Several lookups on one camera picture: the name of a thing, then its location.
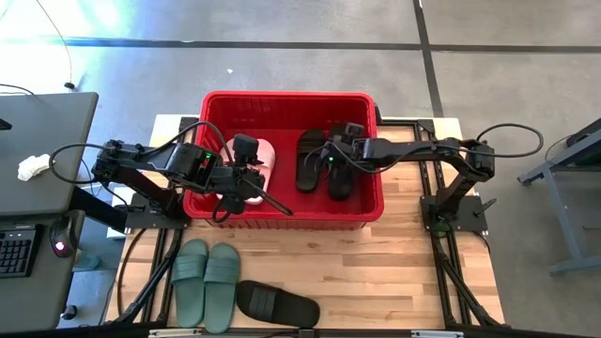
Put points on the black aluminium table frame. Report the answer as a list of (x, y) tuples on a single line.
[(425, 126)]

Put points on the black computer mouse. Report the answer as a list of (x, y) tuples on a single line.
[(63, 235)]

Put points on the green foam slide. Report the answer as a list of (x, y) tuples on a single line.
[(188, 291), (220, 291)]

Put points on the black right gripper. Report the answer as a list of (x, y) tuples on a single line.
[(340, 145)]

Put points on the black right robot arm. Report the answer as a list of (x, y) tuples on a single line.
[(413, 149)]

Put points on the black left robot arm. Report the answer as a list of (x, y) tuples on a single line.
[(188, 162)]

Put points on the black keyboard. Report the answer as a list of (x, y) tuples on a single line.
[(16, 251)]

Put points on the red plastic bin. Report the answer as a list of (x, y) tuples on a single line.
[(282, 112)]

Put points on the black foam slide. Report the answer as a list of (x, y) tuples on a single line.
[(340, 185), (282, 305), (307, 173)]

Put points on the white crumpled tissue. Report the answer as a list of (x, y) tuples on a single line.
[(33, 166)]

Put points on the dark grey desk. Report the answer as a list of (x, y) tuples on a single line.
[(47, 122)]

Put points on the grey metal cart frame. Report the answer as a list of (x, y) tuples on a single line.
[(561, 211)]

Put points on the silver aluminium bracket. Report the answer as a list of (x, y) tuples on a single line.
[(176, 333), (436, 334)]

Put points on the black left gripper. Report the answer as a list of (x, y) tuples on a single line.
[(235, 180)]

